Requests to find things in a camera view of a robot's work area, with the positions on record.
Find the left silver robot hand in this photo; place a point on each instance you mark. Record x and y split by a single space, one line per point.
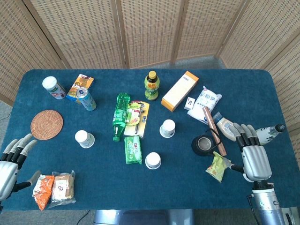
8 168

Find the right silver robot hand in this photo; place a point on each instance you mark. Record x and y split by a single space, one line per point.
256 161

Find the white paper cup green print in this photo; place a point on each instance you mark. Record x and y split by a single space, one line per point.
167 127
153 160
82 138

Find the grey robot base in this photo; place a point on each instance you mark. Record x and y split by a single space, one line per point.
143 218

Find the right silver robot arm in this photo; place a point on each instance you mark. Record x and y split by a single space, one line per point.
268 206

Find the white bottle black cap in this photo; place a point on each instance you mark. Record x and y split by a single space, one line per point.
268 135

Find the yellow-green snack packet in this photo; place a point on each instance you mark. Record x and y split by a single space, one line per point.
216 167

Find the orange snack bag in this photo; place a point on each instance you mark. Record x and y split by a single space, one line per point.
43 189

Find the beige mayonnaise squeeze bottle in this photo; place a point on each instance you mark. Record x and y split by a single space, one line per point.
222 125

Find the brown wooden stick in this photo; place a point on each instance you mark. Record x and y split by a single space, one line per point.
214 131

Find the round woven rattan coaster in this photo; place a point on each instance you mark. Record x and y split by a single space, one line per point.
47 125

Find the clear bag of brown bread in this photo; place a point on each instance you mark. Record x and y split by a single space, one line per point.
63 188

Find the black tape roll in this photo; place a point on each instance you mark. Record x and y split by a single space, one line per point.
196 147

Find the white salt bag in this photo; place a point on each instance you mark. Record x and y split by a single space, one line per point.
207 98

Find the small white box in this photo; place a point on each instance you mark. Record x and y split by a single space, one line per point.
189 103

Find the white lidded snack canister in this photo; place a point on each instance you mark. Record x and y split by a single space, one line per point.
55 89

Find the long orange and cream box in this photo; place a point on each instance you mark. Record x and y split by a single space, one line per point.
179 91

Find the light blue beverage can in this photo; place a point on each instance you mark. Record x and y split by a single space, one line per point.
87 99

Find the orange and blue carton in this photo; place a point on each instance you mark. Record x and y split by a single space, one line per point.
82 80

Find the yellow razor blister pack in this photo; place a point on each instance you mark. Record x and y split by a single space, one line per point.
140 128

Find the green wet wipes pack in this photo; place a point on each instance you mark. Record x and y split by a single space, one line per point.
133 150

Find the green plastic soda bottle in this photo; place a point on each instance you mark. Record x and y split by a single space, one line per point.
120 112

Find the lemon tea bottle yellow cap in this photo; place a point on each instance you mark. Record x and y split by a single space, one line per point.
151 87

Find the lip balm blister pack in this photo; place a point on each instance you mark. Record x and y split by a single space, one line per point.
133 117

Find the bamboo folding screen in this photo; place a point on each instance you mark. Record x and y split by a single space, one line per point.
150 28

